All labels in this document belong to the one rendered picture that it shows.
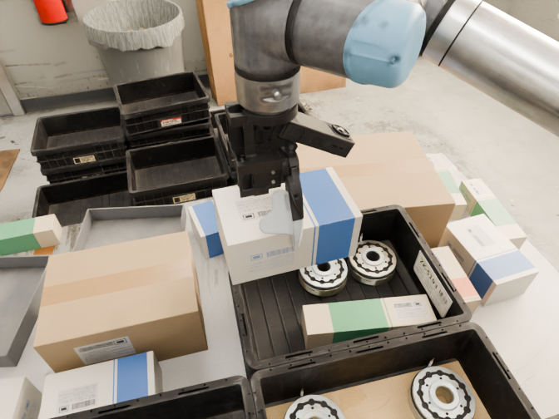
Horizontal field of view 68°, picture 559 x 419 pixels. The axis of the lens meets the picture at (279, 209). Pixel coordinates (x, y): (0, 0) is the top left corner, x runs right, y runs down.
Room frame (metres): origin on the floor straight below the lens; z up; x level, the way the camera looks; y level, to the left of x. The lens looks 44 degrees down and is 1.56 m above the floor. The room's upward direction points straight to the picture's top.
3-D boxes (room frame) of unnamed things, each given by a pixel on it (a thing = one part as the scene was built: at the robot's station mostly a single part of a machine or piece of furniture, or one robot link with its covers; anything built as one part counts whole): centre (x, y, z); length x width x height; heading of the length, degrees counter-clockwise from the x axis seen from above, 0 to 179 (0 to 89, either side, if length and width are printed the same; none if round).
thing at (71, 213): (1.28, 0.82, 0.26); 0.40 x 0.30 x 0.23; 107
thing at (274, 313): (0.48, -0.11, 0.87); 0.40 x 0.30 x 0.11; 103
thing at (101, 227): (0.75, 0.40, 0.73); 0.27 x 0.20 x 0.05; 94
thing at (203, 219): (0.79, 0.13, 0.74); 0.20 x 0.12 x 0.09; 115
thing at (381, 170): (0.82, -0.20, 0.80); 0.40 x 0.30 x 0.20; 97
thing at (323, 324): (0.41, -0.17, 0.86); 0.24 x 0.06 x 0.06; 96
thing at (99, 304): (0.51, 0.33, 0.78); 0.30 x 0.22 x 0.16; 105
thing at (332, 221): (0.45, -0.01, 1.09); 0.20 x 0.12 x 0.09; 107
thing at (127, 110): (1.78, 0.56, 0.37); 0.42 x 0.34 x 0.46; 107
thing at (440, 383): (0.28, -0.27, 0.86); 0.05 x 0.05 x 0.01
